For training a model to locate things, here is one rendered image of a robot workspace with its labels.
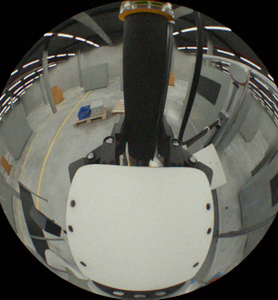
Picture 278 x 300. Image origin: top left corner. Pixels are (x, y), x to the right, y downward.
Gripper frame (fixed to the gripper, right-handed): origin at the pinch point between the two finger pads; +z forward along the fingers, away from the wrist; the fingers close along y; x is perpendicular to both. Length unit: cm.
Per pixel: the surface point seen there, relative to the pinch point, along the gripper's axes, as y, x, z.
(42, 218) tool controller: -62, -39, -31
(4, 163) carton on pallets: -801, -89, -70
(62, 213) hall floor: -149, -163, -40
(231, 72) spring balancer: 53, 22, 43
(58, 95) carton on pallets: -606, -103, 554
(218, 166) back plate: 42, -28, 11
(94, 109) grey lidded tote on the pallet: -145, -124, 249
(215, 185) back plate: 39, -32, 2
